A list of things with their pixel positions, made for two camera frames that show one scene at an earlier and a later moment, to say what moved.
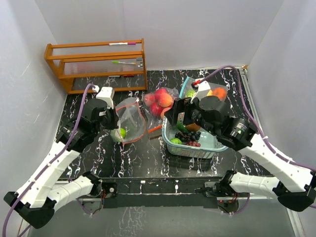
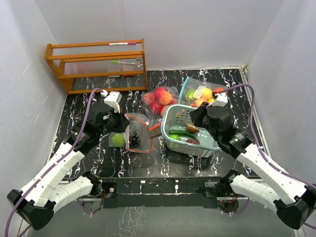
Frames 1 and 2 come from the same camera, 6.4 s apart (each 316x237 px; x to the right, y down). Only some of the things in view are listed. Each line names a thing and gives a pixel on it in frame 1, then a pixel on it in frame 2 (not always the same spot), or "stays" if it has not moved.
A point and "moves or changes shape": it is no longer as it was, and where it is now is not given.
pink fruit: [149, 98] stays
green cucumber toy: [181, 127] -> [174, 132]
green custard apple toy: [190, 94] stays
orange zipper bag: [132, 124] moves or changes shape
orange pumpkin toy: [220, 93] stays
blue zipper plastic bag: [217, 90] stays
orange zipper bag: [156, 102] stays
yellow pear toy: [210, 93] stays
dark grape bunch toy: [186, 136] -> [134, 141]
